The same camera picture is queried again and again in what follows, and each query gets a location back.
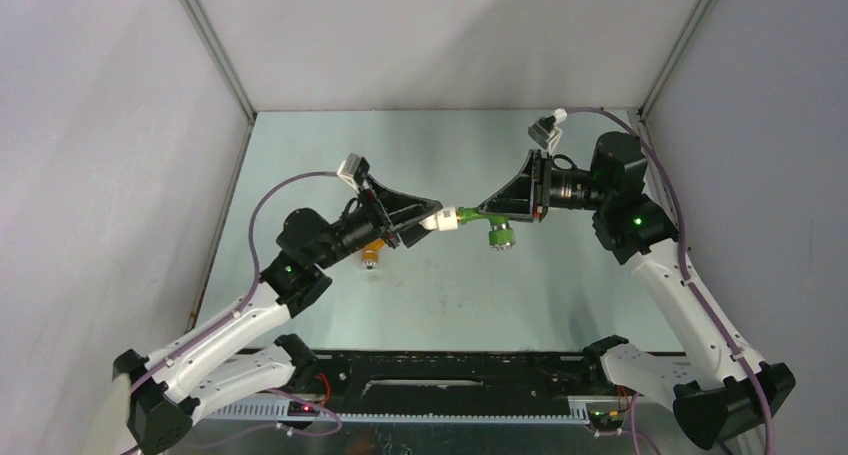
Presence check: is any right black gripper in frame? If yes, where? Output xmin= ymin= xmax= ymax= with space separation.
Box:
xmin=478 ymin=150 xmax=611 ymax=223

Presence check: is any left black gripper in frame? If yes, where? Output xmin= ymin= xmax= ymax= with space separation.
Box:
xmin=314 ymin=175 xmax=447 ymax=270

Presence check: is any green water faucet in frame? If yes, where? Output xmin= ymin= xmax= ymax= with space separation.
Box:
xmin=456 ymin=207 xmax=515 ymax=251

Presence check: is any white pipe elbow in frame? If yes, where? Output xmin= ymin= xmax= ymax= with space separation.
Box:
xmin=419 ymin=206 xmax=460 ymax=232

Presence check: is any orange water faucet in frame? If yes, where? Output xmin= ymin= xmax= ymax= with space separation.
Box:
xmin=361 ymin=239 xmax=385 ymax=270

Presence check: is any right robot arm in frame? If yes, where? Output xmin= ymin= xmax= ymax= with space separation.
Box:
xmin=478 ymin=132 xmax=796 ymax=453

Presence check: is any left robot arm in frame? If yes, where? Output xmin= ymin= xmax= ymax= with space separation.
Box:
xmin=113 ymin=175 xmax=443 ymax=454

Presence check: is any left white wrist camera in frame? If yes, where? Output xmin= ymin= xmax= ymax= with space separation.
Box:
xmin=336 ymin=153 xmax=370 ymax=191

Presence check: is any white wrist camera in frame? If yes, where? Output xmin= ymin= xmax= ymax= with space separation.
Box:
xmin=527 ymin=108 xmax=568 ymax=153
xmin=336 ymin=153 xmax=370 ymax=191

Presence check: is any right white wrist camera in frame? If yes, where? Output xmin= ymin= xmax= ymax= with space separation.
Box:
xmin=527 ymin=108 xmax=568 ymax=153

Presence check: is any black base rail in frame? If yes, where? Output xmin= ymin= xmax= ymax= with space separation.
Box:
xmin=285 ymin=350 xmax=632 ymax=420

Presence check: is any white ventilated cable duct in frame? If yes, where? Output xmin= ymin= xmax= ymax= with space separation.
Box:
xmin=211 ymin=398 xmax=591 ymax=427

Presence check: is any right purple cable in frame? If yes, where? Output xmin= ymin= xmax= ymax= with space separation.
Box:
xmin=563 ymin=107 xmax=776 ymax=455

